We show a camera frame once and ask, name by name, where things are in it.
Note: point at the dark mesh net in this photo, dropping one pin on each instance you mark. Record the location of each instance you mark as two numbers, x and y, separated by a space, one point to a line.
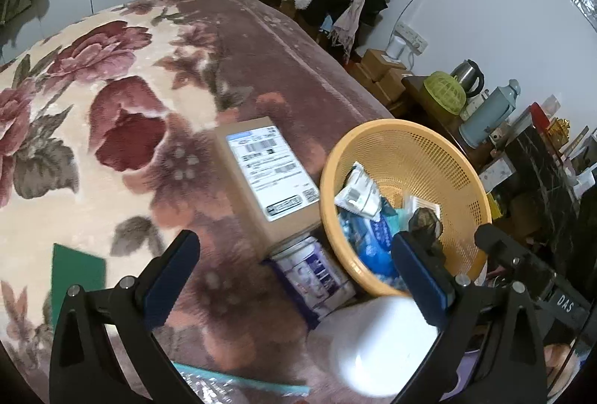
427 222

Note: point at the white grey packet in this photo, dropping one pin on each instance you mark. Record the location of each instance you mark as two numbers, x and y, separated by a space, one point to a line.
359 192

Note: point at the dark marble pattern cabinet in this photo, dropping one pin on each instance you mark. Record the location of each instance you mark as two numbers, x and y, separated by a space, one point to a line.
541 180

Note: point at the cotton swab pack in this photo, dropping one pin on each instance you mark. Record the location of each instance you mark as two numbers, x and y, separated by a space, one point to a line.
422 206

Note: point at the blue plastic packet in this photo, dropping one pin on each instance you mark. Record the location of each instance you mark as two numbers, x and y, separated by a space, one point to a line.
373 245

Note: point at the brown cardboard box white label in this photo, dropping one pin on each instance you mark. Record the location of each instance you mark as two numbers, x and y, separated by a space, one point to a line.
270 171

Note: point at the steel electric kettle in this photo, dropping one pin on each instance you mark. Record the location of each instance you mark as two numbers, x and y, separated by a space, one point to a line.
466 73

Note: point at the small cardboard box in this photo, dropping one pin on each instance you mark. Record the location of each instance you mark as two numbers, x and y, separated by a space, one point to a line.
392 87
360 76
382 61

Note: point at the yellow plastic basket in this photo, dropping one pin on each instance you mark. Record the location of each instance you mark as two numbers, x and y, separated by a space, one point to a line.
419 152

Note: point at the green card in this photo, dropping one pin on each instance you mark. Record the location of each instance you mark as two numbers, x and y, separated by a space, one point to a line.
79 266

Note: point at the white power strip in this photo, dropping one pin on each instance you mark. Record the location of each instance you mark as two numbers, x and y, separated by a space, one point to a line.
410 33

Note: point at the brown wooden side table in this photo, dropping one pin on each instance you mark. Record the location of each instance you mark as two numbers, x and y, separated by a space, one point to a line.
415 98

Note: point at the white cylinder cup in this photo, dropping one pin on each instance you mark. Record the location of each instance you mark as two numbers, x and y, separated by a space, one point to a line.
395 47

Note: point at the white round object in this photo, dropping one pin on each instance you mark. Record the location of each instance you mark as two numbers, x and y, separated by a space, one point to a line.
373 338

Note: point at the grey blue thermos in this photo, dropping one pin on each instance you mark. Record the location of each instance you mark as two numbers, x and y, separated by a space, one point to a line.
485 115

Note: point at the teal plastic packet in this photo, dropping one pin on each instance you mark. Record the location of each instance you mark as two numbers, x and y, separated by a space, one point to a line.
396 215

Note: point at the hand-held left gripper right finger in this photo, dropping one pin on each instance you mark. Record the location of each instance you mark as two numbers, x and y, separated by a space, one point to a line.
419 278

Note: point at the green dome basket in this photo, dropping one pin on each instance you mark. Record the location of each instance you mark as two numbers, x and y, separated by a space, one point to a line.
443 91

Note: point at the blue white tissue pack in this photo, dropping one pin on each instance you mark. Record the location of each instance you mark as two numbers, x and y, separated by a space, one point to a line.
308 278

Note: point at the clear zip bag teal strip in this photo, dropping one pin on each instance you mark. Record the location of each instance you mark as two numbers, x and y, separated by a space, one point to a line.
242 390

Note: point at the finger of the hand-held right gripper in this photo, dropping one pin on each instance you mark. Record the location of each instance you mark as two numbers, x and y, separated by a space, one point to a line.
503 245

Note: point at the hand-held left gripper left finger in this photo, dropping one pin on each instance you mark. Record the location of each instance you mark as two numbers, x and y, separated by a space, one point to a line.
172 278

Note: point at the floral plush blanket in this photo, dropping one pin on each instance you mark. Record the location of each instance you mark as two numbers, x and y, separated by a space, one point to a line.
116 180

